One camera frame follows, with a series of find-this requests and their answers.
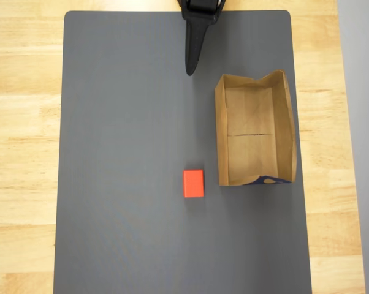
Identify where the red block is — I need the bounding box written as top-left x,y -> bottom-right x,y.
183,169 -> 205,199

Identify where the brown paper bag tray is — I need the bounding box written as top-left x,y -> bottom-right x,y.
214,69 -> 298,187

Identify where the dark grey work mat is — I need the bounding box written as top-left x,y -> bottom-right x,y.
52,10 -> 313,294

